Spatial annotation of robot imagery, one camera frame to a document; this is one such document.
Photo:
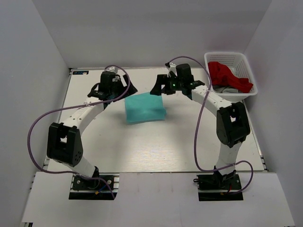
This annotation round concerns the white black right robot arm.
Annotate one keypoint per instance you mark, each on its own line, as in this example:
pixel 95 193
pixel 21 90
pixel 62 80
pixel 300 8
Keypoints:
pixel 232 125

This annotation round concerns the grey t shirt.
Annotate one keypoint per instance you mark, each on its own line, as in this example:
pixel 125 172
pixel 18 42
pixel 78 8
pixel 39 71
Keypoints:
pixel 226 89

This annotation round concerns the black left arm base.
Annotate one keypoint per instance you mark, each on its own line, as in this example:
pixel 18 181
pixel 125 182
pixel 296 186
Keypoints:
pixel 94 190

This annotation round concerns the red t shirt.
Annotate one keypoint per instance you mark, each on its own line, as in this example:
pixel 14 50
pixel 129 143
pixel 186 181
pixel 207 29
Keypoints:
pixel 222 76

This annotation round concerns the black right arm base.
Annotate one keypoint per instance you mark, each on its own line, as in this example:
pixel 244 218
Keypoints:
pixel 216 187

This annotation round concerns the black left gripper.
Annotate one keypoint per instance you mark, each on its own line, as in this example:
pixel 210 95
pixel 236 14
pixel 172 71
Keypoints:
pixel 131 90

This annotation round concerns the white plastic basket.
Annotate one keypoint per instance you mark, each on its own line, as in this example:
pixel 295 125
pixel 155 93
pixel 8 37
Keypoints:
pixel 240 68

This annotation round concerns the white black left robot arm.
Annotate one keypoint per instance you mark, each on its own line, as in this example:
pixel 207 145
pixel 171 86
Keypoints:
pixel 64 144

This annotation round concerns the dark label sticker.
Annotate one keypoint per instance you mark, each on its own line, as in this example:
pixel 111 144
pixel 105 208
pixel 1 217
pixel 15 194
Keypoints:
pixel 81 72

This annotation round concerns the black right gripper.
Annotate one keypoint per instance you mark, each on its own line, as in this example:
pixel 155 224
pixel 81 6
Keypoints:
pixel 162 80

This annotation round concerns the teal t shirt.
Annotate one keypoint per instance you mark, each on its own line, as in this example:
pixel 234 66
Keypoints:
pixel 144 108

